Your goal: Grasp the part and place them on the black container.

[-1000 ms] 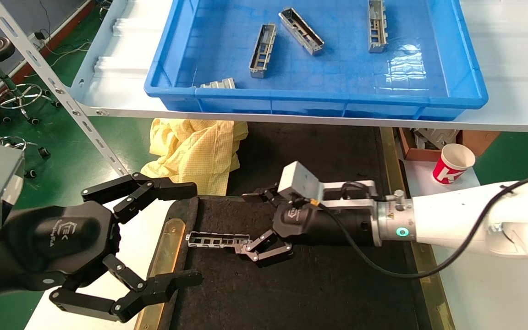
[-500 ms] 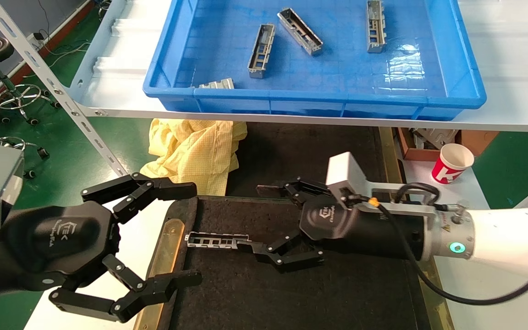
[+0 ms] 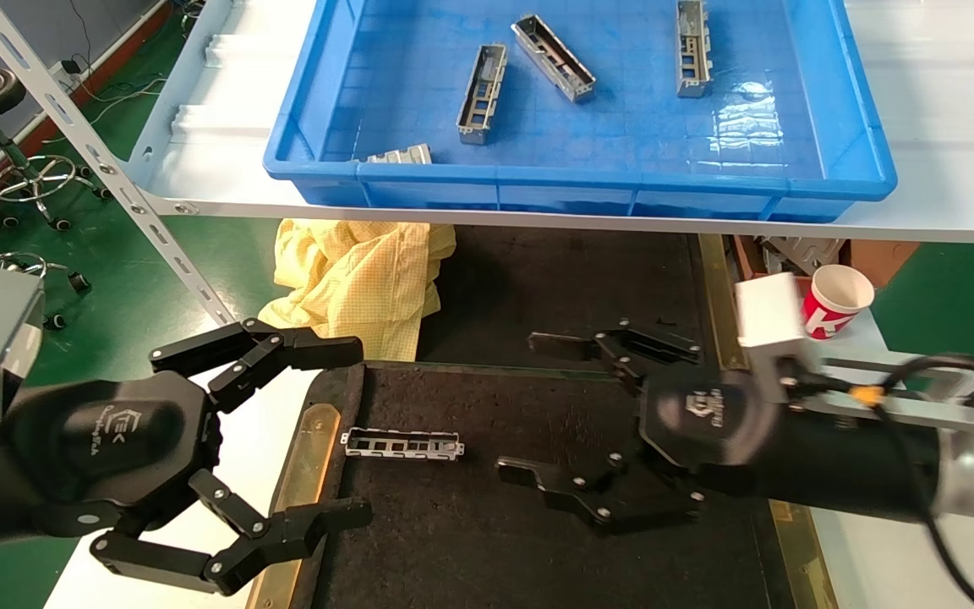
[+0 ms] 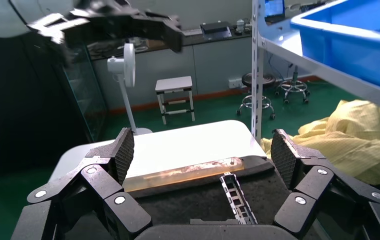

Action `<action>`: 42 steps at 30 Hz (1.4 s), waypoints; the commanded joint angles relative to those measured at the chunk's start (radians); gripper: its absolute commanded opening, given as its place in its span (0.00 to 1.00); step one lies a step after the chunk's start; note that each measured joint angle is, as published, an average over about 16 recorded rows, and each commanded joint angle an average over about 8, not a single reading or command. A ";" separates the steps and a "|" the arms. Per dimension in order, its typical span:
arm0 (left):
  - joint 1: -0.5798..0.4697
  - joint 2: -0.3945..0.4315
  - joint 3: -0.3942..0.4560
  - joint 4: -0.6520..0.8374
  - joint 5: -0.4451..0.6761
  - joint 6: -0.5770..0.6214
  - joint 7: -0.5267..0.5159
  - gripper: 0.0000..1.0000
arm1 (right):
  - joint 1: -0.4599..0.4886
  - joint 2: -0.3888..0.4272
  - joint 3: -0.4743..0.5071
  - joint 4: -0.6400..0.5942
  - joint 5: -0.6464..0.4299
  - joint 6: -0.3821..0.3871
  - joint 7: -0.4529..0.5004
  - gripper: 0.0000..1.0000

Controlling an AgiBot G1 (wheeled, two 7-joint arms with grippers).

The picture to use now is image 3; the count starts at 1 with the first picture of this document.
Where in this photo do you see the white foam block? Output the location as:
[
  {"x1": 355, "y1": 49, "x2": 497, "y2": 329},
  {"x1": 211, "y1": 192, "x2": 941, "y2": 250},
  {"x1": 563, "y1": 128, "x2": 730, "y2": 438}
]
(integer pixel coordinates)
[
  {"x1": 168, "y1": 101, "x2": 219, "y2": 145},
  {"x1": 202, "y1": 32, "x2": 243, "y2": 70}
]

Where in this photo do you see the white shelf board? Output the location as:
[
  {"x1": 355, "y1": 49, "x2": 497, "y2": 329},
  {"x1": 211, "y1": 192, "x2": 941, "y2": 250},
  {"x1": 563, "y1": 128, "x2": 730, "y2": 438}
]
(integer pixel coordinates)
[{"x1": 128, "y1": 0, "x2": 974, "y2": 246}]

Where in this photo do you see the white power strip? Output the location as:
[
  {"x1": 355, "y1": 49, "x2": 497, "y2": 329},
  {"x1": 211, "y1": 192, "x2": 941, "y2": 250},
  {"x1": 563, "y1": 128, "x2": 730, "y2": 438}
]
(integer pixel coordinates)
[{"x1": 47, "y1": 58, "x2": 89, "y2": 92}]

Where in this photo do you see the grey metal channel part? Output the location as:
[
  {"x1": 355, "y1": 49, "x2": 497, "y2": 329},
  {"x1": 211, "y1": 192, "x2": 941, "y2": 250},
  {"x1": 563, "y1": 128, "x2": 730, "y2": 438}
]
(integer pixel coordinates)
[
  {"x1": 676, "y1": 0, "x2": 713, "y2": 99},
  {"x1": 457, "y1": 44, "x2": 508, "y2": 145},
  {"x1": 511, "y1": 14, "x2": 597, "y2": 103},
  {"x1": 341, "y1": 427, "x2": 465, "y2": 463}
]

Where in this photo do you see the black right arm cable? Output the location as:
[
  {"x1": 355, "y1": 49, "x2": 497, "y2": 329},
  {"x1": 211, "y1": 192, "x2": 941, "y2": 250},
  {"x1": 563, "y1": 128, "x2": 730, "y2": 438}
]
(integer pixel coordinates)
[{"x1": 872, "y1": 353, "x2": 974, "y2": 609}]

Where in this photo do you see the brown cardboard box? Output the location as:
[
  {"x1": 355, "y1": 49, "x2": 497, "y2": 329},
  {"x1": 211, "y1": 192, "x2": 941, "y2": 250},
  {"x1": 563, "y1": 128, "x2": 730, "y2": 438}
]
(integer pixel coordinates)
[{"x1": 728, "y1": 235, "x2": 921, "y2": 299}]

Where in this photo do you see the red and white paper cup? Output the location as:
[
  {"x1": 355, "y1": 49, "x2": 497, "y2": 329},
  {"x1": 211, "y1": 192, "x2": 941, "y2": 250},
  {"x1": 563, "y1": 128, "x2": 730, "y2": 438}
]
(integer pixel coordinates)
[{"x1": 802, "y1": 264, "x2": 875, "y2": 342}]

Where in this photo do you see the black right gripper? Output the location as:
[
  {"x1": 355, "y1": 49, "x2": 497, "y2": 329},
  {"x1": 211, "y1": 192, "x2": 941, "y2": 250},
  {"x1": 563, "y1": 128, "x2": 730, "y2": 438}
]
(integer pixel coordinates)
[{"x1": 497, "y1": 320, "x2": 785, "y2": 535}]

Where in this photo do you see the large blue plastic tray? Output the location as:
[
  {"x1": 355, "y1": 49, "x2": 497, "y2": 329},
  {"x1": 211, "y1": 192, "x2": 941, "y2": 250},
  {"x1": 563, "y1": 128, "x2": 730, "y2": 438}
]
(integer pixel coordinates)
[{"x1": 264, "y1": 0, "x2": 898, "y2": 222}]

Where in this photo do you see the light grey ridged part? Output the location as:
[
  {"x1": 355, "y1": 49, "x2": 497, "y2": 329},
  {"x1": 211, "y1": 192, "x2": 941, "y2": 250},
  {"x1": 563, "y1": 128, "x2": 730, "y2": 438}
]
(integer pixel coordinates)
[{"x1": 352, "y1": 143, "x2": 434, "y2": 165}]

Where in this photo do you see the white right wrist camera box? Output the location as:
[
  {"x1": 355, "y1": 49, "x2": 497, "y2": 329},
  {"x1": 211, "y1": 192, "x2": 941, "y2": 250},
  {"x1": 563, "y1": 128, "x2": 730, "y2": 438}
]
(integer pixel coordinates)
[{"x1": 735, "y1": 272, "x2": 818, "y2": 350}]

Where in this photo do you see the black container with brass rim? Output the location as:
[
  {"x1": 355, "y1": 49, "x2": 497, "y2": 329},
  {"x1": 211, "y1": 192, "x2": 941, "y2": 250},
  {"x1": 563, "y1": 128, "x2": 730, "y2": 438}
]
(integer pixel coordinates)
[
  {"x1": 415, "y1": 224, "x2": 748, "y2": 377},
  {"x1": 246, "y1": 359, "x2": 834, "y2": 609}
]

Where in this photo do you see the yellow crumpled cloth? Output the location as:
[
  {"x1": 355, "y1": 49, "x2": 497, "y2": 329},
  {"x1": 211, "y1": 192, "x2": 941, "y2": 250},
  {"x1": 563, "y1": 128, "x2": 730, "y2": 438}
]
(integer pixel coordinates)
[{"x1": 259, "y1": 218, "x2": 457, "y2": 363}]

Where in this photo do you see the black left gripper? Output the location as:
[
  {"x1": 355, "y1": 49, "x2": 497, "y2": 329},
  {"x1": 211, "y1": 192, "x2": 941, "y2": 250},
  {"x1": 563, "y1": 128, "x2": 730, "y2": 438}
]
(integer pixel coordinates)
[{"x1": 1, "y1": 318, "x2": 373, "y2": 596}]

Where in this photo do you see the grey metal brackets pile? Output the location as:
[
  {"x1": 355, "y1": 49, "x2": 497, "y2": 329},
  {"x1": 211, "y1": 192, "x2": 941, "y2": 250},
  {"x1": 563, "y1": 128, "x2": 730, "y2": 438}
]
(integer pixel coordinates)
[{"x1": 758, "y1": 237, "x2": 845, "y2": 277}]

